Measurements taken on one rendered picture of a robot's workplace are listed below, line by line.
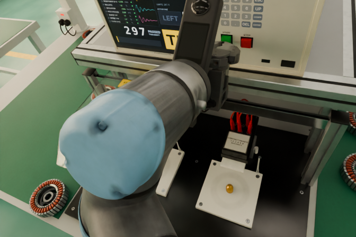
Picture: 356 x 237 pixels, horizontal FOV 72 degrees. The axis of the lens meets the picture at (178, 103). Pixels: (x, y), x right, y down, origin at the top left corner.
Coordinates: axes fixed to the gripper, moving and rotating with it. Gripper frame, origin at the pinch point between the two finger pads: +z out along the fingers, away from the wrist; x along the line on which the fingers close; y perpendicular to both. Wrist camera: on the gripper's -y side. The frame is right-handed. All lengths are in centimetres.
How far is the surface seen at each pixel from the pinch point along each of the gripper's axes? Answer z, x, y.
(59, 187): -8, -46, 48
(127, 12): 0.1, -21.2, -4.4
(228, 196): 5.6, 3.7, 42.1
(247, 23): 0.4, 3.7, -3.8
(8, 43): 53, -153, 24
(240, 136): 10.2, 4.2, 25.4
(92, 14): 229, -242, 24
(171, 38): 2.3, -12.1, 0.5
